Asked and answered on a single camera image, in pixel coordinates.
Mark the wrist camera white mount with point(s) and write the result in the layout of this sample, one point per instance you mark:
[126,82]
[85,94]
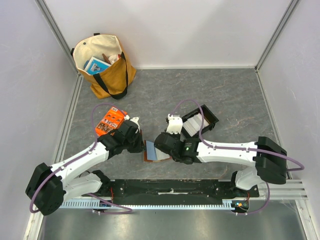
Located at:
[175,124]
[133,119]

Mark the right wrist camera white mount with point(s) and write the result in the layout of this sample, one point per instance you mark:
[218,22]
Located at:
[175,124]

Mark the white card stack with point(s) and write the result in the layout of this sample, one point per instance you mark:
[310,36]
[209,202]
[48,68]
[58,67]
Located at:
[192,125]

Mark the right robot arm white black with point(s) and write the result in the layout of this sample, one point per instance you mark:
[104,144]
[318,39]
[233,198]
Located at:
[264,159]

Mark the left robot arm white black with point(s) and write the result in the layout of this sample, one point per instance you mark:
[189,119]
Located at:
[52,185]

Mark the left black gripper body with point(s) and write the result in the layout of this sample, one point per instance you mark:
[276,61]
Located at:
[134,145]

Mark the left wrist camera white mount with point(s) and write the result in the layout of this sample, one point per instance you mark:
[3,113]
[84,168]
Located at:
[133,119]

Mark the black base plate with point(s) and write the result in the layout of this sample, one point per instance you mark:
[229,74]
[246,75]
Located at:
[165,199]

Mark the mustard canvas tote bag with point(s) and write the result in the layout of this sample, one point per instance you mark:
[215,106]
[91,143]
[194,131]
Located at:
[116,78]

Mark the black card box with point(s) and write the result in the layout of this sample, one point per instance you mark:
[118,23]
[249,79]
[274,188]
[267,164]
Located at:
[209,120]

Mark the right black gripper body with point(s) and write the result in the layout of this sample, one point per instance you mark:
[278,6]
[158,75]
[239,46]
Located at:
[160,143]

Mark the brown item in bag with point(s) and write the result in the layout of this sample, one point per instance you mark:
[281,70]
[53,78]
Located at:
[106,59]

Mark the orange booklet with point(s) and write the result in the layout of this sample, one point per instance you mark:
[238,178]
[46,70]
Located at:
[111,121]

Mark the aluminium frame rail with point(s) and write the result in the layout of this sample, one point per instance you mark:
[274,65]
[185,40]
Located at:
[287,187]

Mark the blue card in holder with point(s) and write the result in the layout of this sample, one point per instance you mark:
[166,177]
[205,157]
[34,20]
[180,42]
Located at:
[150,151]

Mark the blue book in bag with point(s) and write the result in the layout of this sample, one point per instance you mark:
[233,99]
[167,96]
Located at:
[95,66]

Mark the brown leather card holder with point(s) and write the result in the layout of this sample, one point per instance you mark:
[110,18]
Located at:
[160,155]

